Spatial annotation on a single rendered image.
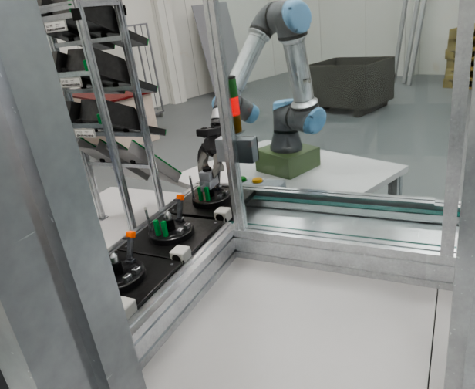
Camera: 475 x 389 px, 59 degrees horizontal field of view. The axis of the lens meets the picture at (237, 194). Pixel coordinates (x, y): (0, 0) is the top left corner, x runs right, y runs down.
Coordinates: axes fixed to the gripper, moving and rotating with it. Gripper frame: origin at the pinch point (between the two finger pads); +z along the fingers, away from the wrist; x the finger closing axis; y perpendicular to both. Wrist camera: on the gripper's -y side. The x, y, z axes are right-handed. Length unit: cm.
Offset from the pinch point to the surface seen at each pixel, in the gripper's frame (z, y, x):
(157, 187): 6.5, -0.4, 19.1
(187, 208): 12.8, 0.7, 5.2
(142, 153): -3.4, -8.9, 22.6
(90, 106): -12.4, -28.7, 31.3
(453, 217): 11, -12, -77
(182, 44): -423, 510, 439
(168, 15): -440, 440, 431
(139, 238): 26.7, -16.2, 9.1
